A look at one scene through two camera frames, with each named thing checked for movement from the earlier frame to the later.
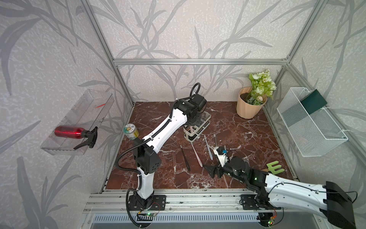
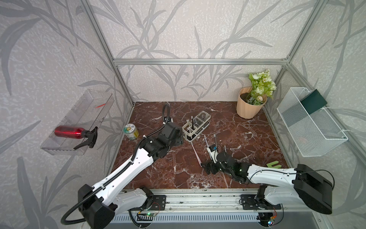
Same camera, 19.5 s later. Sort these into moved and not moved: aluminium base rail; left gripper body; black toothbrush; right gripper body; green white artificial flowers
Moved: black toothbrush; left gripper body
Not moved: right gripper body; green white artificial flowers; aluminium base rail
